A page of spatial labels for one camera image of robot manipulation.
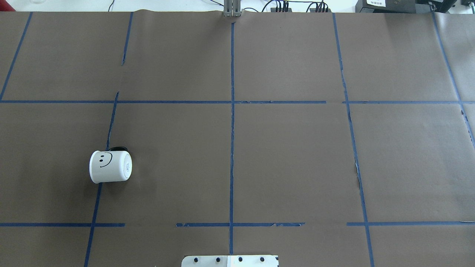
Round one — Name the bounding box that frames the white smiley face mug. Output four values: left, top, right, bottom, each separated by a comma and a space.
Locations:
89, 146, 133, 184

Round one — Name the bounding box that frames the black power strip near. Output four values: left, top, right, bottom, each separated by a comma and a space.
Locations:
266, 0, 292, 13

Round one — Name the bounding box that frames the black power strip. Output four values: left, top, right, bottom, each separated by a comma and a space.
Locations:
266, 0, 292, 13
306, 0, 331, 13

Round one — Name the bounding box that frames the black power strip far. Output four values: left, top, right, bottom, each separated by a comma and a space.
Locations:
306, 0, 331, 13

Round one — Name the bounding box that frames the black equipment box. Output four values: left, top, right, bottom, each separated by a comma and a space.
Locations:
355, 0, 457, 14

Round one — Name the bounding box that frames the grey aluminium frame post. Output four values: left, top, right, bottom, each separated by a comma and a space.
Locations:
223, 0, 242, 17

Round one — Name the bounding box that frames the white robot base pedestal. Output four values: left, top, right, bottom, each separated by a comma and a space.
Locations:
181, 255, 279, 267

